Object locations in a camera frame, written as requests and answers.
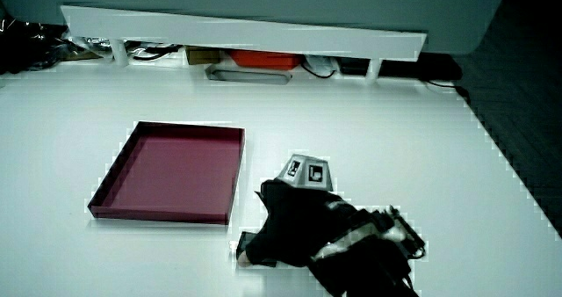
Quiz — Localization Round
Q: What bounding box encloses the black plastic bag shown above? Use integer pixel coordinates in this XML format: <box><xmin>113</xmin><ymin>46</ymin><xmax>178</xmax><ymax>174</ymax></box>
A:
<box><xmin>0</xmin><ymin>15</ymin><xmax>71</xmax><ymax>75</ymax></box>

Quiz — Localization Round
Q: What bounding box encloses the brown cardboard box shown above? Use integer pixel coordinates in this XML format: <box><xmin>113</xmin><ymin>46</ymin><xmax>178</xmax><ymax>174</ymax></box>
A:
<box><xmin>184</xmin><ymin>46</ymin><xmax>222</xmax><ymax>66</ymax></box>

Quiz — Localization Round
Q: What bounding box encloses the orange box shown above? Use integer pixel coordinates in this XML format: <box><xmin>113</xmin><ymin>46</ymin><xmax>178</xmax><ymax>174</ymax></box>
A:
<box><xmin>227</xmin><ymin>49</ymin><xmax>304</xmax><ymax>71</ymax></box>

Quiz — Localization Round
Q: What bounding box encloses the maroon shallow tray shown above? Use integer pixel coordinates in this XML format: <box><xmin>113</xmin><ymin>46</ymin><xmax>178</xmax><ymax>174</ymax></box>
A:
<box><xmin>87</xmin><ymin>120</ymin><xmax>247</xmax><ymax>226</ymax></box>

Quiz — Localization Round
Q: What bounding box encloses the grey oblong tray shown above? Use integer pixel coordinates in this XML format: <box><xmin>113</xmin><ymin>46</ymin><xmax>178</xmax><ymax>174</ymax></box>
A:
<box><xmin>205</xmin><ymin>65</ymin><xmax>293</xmax><ymax>86</ymax></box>

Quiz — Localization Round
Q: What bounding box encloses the white shelf riser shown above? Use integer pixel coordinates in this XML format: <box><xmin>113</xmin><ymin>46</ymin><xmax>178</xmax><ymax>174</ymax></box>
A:
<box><xmin>60</xmin><ymin>4</ymin><xmax>428</xmax><ymax>82</ymax></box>

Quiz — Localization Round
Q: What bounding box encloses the black charger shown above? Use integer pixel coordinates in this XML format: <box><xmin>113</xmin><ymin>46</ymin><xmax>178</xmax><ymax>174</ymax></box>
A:
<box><xmin>235</xmin><ymin>229</ymin><xmax>256</xmax><ymax>261</ymax></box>

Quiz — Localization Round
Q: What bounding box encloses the crinkled clear plastic wrap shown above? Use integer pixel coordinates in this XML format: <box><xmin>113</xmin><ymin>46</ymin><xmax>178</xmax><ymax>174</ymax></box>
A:
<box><xmin>65</xmin><ymin>35</ymin><xmax>116</xmax><ymax>60</ymax></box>

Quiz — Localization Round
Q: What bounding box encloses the white plastic bag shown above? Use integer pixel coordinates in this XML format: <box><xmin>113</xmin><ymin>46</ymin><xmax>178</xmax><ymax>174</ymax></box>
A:
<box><xmin>305</xmin><ymin>54</ymin><xmax>338</xmax><ymax>77</ymax></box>

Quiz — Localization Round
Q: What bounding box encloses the thin black cable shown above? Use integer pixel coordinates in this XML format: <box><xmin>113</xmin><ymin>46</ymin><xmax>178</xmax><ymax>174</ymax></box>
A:
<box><xmin>423</xmin><ymin>79</ymin><xmax>471</xmax><ymax>101</ymax></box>

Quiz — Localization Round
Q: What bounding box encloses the person's right hand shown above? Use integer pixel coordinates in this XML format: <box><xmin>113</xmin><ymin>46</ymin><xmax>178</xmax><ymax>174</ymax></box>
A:
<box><xmin>243</xmin><ymin>154</ymin><xmax>359</xmax><ymax>268</ymax></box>

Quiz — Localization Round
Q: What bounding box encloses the white desk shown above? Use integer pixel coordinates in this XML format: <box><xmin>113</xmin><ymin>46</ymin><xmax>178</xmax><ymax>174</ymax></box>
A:
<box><xmin>0</xmin><ymin>59</ymin><xmax>562</xmax><ymax>297</ymax></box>

